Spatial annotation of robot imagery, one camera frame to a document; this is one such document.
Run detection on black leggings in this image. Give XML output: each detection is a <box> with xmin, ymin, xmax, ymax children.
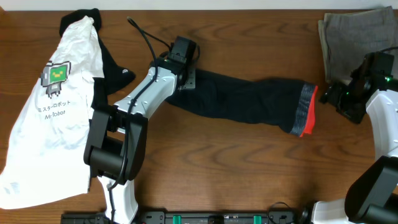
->
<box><xmin>166</xmin><ymin>70</ymin><xmax>318</xmax><ymax>137</ymax></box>

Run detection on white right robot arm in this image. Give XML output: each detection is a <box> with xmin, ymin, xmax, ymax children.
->
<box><xmin>308</xmin><ymin>77</ymin><xmax>397</xmax><ymax>224</ymax></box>

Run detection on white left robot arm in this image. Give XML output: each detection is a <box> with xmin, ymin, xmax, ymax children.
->
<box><xmin>83</xmin><ymin>55</ymin><xmax>196</xmax><ymax>223</ymax></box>

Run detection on grey folded trousers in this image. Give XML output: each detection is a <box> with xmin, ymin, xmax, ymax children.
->
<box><xmin>318</xmin><ymin>6</ymin><xmax>397</xmax><ymax>83</ymax></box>

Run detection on black garment under t-shirt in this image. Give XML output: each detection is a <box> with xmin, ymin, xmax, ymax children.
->
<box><xmin>59</xmin><ymin>8</ymin><xmax>136</xmax><ymax>110</ymax></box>

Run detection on white printed t-shirt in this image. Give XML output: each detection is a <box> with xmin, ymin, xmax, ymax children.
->
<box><xmin>1</xmin><ymin>16</ymin><xmax>104</xmax><ymax>209</ymax></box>

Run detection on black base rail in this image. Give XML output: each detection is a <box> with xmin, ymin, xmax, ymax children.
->
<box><xmin>60</xmin><ymin>210</ymin><xmax>312</xmax><ymax>224</ymax></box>

